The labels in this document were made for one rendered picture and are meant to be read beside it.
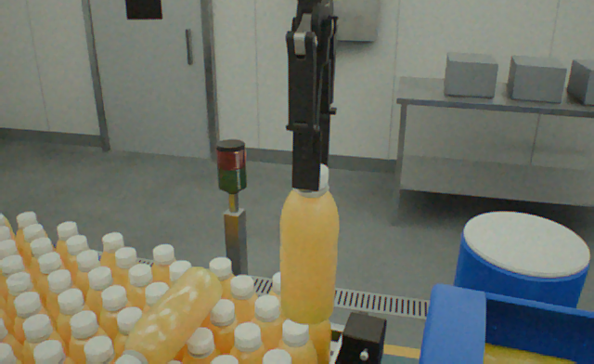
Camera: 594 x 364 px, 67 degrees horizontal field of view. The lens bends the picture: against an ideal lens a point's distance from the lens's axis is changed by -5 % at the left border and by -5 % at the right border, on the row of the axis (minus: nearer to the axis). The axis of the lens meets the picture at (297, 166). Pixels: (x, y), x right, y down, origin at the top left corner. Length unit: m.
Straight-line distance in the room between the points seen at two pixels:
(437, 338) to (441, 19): 3.38
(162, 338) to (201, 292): 0.10
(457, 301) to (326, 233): 0.18
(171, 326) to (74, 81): 4.43
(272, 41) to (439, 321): 3.56
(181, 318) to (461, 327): 0.36
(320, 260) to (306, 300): 0.06
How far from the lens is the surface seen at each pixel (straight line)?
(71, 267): 1.04
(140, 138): 4.69
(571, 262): 1.14
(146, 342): 0.65
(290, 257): 0.55
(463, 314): 0.58
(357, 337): 0.87
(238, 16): 4.05
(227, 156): 0.98
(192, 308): 0.70
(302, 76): 0.43
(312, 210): 0.52
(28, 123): 5.55
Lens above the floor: 1.59
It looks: 22 degrees down
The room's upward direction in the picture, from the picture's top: straight up
